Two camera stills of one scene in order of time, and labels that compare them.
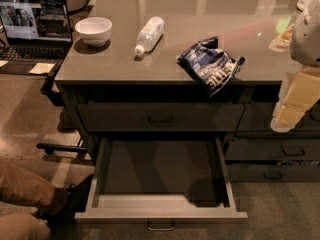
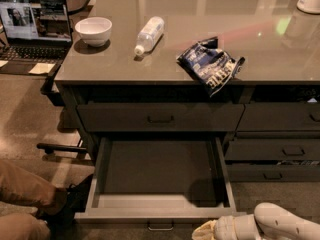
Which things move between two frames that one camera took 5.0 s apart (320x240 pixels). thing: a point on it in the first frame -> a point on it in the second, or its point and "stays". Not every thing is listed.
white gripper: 306,40 -> 224,228
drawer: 160,180 stays
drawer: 277,149 stays
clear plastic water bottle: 150,36 stays
